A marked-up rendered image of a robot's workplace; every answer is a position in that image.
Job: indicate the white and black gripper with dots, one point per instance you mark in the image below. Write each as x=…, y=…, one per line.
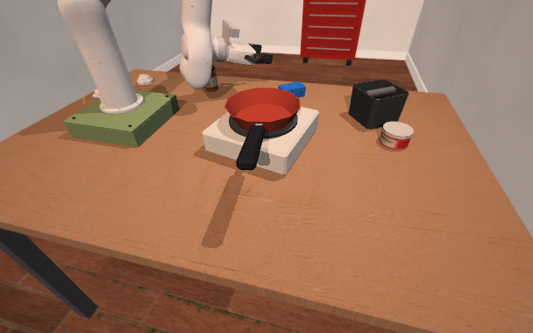
x=240, y=52

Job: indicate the small red and white tin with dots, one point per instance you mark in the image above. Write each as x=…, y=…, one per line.
x=396, y=135

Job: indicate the small spice jar with black lid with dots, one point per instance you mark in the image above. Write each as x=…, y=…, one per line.
x=212, y=86

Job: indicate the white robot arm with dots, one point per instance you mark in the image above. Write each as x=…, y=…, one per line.
x=90, y=27

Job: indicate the blue rectangular box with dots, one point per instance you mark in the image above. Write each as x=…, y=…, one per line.
x=296, y=88

